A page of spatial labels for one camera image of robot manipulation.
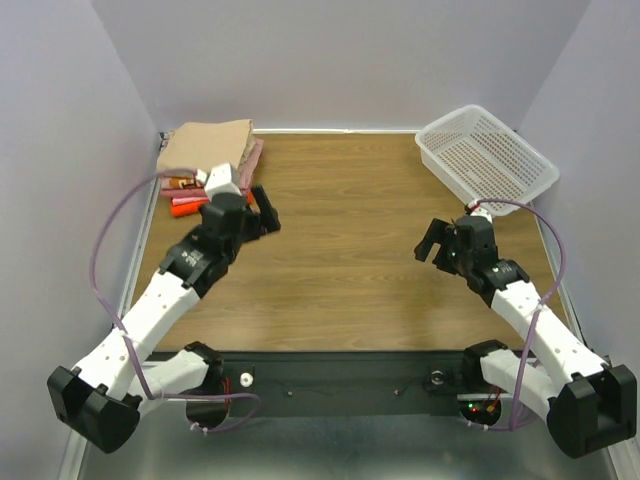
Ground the white plastic basket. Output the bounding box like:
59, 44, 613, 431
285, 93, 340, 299
415, 105, 560, 217

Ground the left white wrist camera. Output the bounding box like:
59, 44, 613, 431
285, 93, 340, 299
195, 163, 241, 200

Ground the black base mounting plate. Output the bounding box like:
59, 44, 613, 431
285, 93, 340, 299
164, 349, 506, 419

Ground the orange folded t-shirt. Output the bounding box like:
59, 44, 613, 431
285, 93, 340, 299
170, 200, 209, 218

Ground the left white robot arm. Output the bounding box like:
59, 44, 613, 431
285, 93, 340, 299
47, 185, 281, 454

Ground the dark pink folded t-shirt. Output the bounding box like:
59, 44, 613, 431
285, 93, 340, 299
159, 185, 251, 200

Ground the beige t-shirt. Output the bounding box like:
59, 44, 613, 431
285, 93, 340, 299
157, 119, 255, 171

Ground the pink printed folded t-shirt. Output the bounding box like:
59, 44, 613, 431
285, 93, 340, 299
161, 138, 264, 191

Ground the light pink folded t-shirt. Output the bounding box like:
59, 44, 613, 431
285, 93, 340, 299
171, 196, 208, 206

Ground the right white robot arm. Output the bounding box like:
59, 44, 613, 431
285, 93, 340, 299
414, 213, 638, 458

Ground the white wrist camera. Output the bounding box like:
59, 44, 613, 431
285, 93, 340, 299
195, 163, 241, 200
465, 202, 493, 221

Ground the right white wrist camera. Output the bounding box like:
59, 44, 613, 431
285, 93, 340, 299
465, 202, 493, 221

